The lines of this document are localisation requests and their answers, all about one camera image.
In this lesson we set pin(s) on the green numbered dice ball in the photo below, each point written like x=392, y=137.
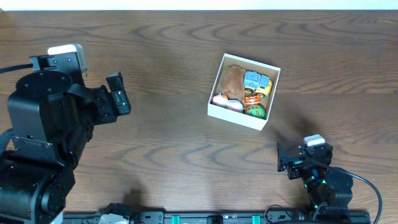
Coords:
x=256, y=111

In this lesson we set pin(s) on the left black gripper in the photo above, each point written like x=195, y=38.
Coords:
x=104, y=101

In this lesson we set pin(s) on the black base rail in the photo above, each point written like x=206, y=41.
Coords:
x=118, y=213

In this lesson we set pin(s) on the orange ribbed ball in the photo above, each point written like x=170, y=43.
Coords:
x=252, y=100

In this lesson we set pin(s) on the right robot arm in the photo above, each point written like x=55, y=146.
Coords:
x=329, y=189

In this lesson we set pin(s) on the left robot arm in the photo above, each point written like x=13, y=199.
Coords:
x=53, y=118

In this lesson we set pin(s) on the brown plush bear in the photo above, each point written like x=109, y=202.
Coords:
x=232, y=83

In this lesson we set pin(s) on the yellow grey toy truck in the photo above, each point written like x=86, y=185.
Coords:
x=257, y=84

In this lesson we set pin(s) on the white pink toy chicken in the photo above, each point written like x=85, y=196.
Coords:
x=223, y=101

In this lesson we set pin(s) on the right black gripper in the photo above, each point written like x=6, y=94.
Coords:
x=292, y=162

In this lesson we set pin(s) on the white cardboard box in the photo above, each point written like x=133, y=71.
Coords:
x=241, y=118

